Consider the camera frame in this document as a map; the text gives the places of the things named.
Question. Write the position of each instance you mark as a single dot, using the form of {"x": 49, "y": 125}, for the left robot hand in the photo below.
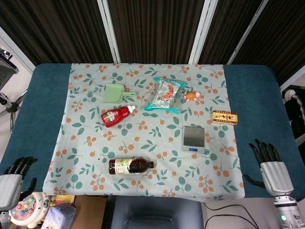
{"x": 8, "y": 188}

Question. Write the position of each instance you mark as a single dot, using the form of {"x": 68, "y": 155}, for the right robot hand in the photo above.
{"x": 276, "y": 176}

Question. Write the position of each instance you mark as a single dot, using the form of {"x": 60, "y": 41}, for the yellow patterned small box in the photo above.
{"x": 224, "y": 117}

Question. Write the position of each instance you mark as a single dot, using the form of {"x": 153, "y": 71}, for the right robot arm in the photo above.
{"x": 287, "y": 212}

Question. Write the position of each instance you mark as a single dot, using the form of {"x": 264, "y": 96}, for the brown cardboard piece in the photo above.
{"x": 89, "y": 213}

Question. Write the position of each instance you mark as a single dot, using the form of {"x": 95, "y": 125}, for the silver digital scale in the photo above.
{"x": 193, "y": 137}

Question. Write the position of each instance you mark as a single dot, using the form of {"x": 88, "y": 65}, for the white toy with coloured balls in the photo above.
{"x": 27, "y": 211}

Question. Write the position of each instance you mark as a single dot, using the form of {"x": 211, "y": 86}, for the pale blue soft package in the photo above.
{"x": 60, "y": 215}

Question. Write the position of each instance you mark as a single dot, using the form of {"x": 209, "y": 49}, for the black and white bag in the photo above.
{"x": 295, "y": 107}

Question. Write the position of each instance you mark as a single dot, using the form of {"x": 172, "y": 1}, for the orange turtle toy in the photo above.
{"x": 191, "y": 96}

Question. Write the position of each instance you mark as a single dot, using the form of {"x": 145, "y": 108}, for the brown drink bottle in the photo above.
{"x": 129, "y": 166}

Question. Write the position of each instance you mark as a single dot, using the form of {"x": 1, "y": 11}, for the red ketchup bottle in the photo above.
{"x": 113, "y": 117}

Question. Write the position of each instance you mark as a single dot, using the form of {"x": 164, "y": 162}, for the teal snack bag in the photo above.
{"x": 165, "y": 95}

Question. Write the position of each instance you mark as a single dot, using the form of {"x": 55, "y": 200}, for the floral tablecloth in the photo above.
{"x": 143, "y": 143}

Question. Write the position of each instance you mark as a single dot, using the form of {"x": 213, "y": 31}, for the green plastic dustpan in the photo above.
{"x": 112, "y": 93}

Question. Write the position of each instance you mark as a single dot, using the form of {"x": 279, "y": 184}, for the dark folding screen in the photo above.
{"x": 155, "y": 28}

